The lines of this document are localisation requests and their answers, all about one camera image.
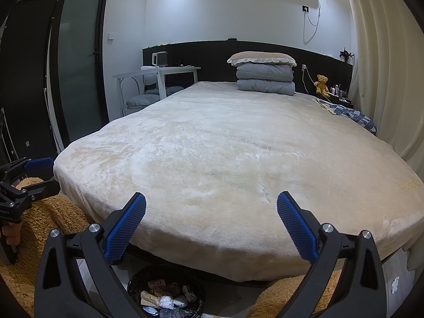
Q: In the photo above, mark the group of small bottles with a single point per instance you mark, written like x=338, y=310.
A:
x=338, y=91

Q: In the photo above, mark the white table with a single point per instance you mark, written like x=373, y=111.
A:
x=172, y=70

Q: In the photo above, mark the black wardrobe panel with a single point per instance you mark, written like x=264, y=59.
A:
x=26, y=73

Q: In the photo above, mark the black figurine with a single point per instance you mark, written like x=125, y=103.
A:
x=346, y=54

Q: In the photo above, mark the brown snack packet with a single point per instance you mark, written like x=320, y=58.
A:
x=172, y=287

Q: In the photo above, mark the cream curtain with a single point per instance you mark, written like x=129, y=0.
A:
x=387, y=73

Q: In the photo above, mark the black nightstand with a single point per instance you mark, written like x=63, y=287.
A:
x=344, y=102

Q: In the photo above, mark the metal chair grey cushion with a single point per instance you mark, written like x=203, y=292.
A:
x=139, y=101
x=165, y=90

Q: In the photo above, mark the dark framed glass door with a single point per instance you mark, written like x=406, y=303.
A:
x=79, y=56

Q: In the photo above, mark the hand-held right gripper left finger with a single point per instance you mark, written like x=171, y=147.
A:
x=129, y=227

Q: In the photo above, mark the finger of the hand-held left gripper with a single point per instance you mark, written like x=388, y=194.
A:
x=39, y=165
x=43, y=188

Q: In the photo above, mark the beige pillow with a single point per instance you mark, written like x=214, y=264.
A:
x=261, y=58

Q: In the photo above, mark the person's left hand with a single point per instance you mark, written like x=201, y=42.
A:
x=15, y=235

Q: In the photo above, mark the metal folding rack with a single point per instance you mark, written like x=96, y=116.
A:
x=6, y=132

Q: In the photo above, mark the orange plush clothing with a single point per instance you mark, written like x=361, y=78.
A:
x=49, y=218

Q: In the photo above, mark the brown teddy bear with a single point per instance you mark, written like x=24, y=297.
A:
x=321, y=84

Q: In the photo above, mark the blue patterned cloth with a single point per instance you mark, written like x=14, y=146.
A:
x=354, y=116

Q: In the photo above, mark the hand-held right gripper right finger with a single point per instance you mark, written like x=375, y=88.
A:
x=298, y=227

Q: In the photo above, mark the small pink snack box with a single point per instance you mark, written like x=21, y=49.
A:
x=156, y=283

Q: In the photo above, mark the beige plush blanket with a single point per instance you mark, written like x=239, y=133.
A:
x=215, y=159

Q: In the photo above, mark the black headboard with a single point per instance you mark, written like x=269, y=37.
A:
x=205, y=56

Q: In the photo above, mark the grey folded quilt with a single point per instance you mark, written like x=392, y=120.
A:
x=265, y=87
x=265, y=73

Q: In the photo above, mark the white tissue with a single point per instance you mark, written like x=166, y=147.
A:
x=165, y=302

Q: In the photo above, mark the black trash bin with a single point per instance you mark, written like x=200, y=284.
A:
x=132, y=288

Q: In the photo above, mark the white small appliance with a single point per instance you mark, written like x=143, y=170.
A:
x=159, y=59

